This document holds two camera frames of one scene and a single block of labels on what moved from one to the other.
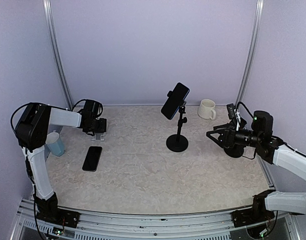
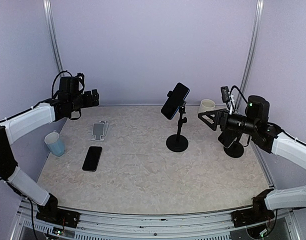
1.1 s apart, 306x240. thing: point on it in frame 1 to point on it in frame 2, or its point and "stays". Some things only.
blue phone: x=172 y=104 stays
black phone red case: x=92 y=158 stays
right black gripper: x=228 y=133 to x=221 y=118
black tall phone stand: x=178 y=142 stays
